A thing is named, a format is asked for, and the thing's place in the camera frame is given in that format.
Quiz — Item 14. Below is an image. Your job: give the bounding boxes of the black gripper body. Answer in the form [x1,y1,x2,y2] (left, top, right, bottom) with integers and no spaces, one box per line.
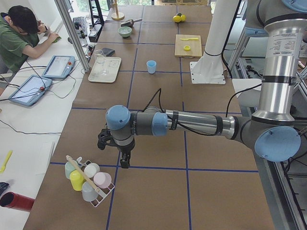
[118,142,133,159]

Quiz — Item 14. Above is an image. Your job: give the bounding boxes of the yellow lemon slice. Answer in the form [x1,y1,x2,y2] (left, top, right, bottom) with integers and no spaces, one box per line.
[184,45,191,51]

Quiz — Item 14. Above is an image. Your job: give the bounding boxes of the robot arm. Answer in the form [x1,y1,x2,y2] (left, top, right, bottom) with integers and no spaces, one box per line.
[97,0,307,168]

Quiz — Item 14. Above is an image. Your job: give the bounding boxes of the pink cup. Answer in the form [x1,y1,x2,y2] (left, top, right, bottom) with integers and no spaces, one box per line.
[93,172,112,188]

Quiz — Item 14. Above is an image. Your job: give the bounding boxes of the white cup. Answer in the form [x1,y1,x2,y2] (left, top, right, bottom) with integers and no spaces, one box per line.
[84,163,100,178]

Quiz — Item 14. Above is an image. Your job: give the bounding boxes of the pale blue cup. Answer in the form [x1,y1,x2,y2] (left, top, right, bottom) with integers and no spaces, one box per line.
[82,182,98,202]

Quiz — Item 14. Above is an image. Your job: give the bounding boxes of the yellow cup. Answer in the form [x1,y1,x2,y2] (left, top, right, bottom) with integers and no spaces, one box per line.
[69,170,86,191]

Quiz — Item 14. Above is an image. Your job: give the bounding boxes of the mint green cup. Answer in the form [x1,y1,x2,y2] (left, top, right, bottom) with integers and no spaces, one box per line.
[64,161,75,179]

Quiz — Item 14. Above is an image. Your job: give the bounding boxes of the light blue plastic cup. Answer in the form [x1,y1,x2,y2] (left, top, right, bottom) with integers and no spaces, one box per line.
[146,60,156,74]

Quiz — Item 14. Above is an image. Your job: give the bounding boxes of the cream bear serving tray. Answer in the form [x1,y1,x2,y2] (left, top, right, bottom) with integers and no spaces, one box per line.
[88,57,121,83]

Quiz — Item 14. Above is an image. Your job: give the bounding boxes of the clear wine glass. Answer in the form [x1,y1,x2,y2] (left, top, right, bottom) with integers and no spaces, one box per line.
[94,50,108,76]

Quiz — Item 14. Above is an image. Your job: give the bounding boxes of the grey folded cloth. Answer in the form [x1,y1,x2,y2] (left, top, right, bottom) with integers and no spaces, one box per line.
[102,47,115,57]

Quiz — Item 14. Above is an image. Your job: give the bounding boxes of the far teach pendant tablet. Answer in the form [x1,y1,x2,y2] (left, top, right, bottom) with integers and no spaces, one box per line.
[42,55,75,79]

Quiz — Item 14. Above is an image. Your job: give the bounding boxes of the teach pendant tablet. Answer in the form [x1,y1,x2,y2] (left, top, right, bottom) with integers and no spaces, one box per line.
[9,75,52,106]
[42,55,75,79]

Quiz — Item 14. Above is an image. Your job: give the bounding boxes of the near teach pendant tablet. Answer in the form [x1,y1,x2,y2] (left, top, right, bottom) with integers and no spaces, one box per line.
[9,75,52,106]

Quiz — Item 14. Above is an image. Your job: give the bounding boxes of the green bowl of ice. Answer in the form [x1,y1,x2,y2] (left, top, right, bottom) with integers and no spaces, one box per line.
[118,26,132,38]

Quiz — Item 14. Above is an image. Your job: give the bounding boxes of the red cylinder can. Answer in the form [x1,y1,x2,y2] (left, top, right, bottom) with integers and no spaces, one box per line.
[0,192,35,212]

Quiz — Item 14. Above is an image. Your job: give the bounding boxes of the bamboo cutting board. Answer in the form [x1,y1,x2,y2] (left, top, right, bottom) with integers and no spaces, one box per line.
[175,34,202,58]

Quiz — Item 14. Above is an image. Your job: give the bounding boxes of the yellow plastic fork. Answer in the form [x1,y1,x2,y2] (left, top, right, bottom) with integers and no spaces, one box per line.
[0,150,12,173]

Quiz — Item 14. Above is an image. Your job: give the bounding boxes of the yellow plastic knife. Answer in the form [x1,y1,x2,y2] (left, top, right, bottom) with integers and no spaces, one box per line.
[180,37,199,41]

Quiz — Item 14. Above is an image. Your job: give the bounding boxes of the metal ice scoop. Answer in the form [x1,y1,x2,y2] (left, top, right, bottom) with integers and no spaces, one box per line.
[120,18,142,27]

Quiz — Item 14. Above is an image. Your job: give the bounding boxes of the wooden mug tree stand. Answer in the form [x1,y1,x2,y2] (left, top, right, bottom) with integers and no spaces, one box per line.
[111,0,125,21]

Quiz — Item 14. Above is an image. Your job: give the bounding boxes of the white chair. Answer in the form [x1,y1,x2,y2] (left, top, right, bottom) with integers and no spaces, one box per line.
[232,79,262,107]

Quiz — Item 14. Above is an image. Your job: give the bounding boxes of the black keyboard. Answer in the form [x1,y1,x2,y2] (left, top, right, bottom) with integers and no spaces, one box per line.
[73,16,87,31]

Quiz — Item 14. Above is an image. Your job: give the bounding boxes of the person in green shirt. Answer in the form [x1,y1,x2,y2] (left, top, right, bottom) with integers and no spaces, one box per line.
[0,5,60,73]

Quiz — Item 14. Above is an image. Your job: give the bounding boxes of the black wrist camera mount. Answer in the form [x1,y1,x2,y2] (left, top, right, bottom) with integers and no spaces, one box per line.
[97,128,116,150]

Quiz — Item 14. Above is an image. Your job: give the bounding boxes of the white wire cup rack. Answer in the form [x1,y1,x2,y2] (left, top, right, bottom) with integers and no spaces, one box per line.
[77,157,115,207]

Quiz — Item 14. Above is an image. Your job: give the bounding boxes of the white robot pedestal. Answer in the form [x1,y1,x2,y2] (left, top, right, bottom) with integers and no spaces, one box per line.
[190,0,241,84]

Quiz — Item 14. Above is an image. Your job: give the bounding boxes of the aluminium frame post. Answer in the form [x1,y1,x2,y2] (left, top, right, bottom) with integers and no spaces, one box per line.
[54,0,90,73]

